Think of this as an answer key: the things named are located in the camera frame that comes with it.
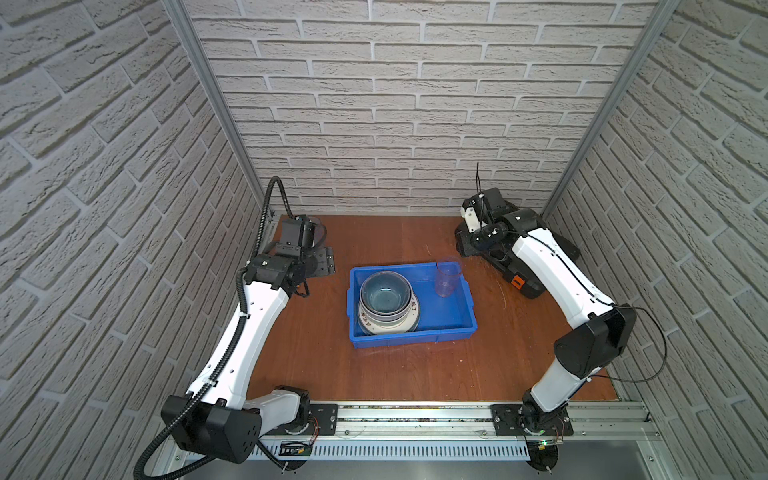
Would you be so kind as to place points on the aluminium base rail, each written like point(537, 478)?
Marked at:
point(449, 431)

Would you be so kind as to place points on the blue plastic bin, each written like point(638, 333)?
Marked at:
point(441, 319)

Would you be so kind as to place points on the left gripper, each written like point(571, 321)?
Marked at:
point(321, 261)

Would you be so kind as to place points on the lavender bowl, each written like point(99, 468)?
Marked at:
point(372, 316)

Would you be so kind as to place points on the pink clear plastic cup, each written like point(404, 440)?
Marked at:
point(447, 276)

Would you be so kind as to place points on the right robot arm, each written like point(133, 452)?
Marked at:
point(537, 259)

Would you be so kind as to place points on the black tool case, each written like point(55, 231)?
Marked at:
point(501, 257)

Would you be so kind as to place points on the orange sunburst white plate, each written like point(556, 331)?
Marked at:
point(410, 324)

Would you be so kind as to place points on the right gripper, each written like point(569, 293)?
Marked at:
point(465, 240)

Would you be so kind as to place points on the grey blue bowl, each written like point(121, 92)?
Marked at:
point(386, 291)

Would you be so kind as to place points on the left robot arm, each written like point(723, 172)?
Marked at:
point(215, 418)

